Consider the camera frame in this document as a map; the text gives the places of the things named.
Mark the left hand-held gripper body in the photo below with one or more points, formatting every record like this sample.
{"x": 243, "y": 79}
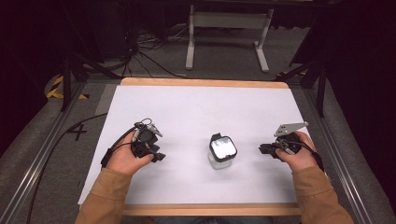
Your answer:
{"x": 145, "y": 136}

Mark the person's right hand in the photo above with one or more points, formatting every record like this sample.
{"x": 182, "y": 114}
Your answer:
{"x": 300, "y": 158}

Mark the aluminium floor rail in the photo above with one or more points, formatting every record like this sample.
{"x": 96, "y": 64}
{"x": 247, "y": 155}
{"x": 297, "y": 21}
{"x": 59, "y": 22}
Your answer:
{"x": 37, "y": 155}
{"x": 339, "y": 155}

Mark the black tripod stand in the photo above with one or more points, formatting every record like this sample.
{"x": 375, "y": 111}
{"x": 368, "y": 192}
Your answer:
{"x": 314, "y": 77}
{"x": 76, "y": 71}

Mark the clear jar with black lid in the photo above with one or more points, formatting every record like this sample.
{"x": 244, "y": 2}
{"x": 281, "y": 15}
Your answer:
{"x": 221, "y": 151}

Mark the white table mat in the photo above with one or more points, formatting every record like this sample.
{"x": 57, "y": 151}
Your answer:
{"x": 199, "y": 118}

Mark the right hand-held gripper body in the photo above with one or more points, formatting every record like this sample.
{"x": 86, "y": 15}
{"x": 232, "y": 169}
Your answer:
{"x": 289, "y": 137}

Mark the person's left hand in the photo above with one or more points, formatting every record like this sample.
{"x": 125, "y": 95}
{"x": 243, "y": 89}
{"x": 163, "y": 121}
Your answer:
{"x": 126, "y": 160}

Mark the white metal table frame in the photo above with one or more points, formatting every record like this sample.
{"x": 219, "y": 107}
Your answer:
{"x": 229, "y": 21}

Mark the yellow black hazard tape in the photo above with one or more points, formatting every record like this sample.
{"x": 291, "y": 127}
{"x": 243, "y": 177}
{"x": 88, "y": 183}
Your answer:
{"x": 56, "y": 91}

